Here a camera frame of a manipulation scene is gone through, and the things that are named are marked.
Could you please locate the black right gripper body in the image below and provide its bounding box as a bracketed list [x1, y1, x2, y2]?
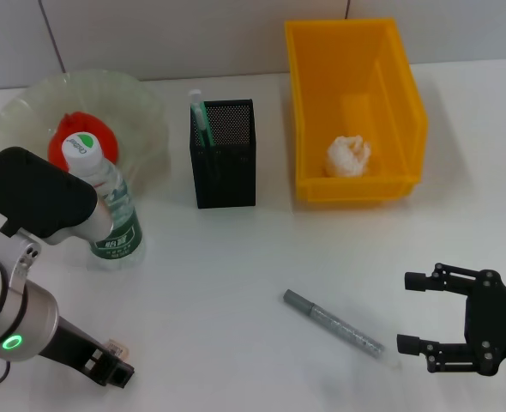
[462, 269, 506, 378]

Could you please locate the translucent glass fruit plate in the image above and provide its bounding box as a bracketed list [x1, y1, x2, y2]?
[0, 70, 172, 203]

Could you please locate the black mesh pen holder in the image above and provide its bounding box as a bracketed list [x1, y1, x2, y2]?
[188, 98, 257, 210]

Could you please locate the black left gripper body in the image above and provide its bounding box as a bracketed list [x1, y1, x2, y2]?
[38, 315, 108, 379]

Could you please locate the yellow plastic storage bin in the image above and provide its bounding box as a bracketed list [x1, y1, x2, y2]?
[283, 16, 430, 210]

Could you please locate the beige eraser with barcode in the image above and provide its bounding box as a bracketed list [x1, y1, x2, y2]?
[106, 338, 130, 360]

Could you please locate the white paper ball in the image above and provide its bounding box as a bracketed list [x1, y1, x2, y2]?
[323, 133, 373, 178]

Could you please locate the grey marker pen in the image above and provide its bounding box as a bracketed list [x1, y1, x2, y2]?
[282, 288, 403, 370]

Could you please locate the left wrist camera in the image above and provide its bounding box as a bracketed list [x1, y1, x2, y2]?
[0, 146, 113, 246]

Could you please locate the red-orange fruit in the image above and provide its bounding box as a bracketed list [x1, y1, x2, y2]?
[47, 111, 119, 173]

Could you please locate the mint green utility knife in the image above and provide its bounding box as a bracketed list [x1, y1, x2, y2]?
[188, 88, 218, 149]

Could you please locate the clear water bottle green label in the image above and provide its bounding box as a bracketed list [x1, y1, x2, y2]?
[61, 131, 146, 271]

